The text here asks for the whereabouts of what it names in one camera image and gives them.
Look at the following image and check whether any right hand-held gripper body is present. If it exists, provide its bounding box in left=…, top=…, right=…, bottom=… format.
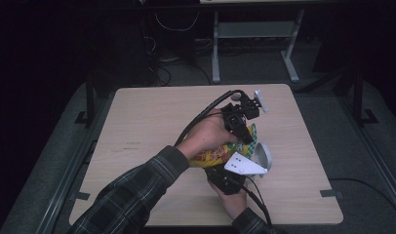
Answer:
left=204, top=151, right=269, bottom=196

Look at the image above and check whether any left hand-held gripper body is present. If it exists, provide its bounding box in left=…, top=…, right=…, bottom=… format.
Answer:
left=219, top=90, right=270, bottom=135

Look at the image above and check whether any silver metal bowl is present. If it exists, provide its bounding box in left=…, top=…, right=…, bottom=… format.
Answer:
left=247, top=141, right=273, bottom=183

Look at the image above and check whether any yellow spouted food pouch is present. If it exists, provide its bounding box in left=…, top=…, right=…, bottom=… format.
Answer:
left=188, top=122, right=259, bottom=169

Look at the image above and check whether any person's right hand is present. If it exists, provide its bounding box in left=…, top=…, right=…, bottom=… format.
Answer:
left=208, top=181, right=250, bottom=221

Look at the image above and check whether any person's left hand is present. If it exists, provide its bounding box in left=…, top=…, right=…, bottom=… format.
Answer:
left=176, top=111, right=240, bottom=161

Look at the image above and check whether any grey tape strip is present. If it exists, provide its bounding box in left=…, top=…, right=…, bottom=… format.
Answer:
left=319, top=188, right=344, bottom=200
left=69, top=191, right=91, bottom=202

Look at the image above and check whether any black metal stand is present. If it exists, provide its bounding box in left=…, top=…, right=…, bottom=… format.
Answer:
left=352, top=66, right=379, bottom=127
left=74, top=81, right=97, bottom=127

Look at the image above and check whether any right hand-held gripper cable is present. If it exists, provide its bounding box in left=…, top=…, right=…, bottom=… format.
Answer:
left=240, top=175, right=274, bottom=227

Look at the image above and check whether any white desk frame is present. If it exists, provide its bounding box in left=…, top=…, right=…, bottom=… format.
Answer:
left=199, top=0, right=337, bottom=84

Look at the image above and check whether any white hanging cable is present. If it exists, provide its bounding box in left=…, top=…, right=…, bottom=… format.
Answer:
left=154, top=12, right=200, bottom=33

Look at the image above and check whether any black floor cable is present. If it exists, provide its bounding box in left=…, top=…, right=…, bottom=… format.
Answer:
left=328, top=177, right=396, bottom=217

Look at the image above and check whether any grey metal rail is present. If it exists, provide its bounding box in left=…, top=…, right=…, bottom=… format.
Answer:
left=34, top=96, right=113, bottom=234
left=337, top=97, right=396, bottom=213

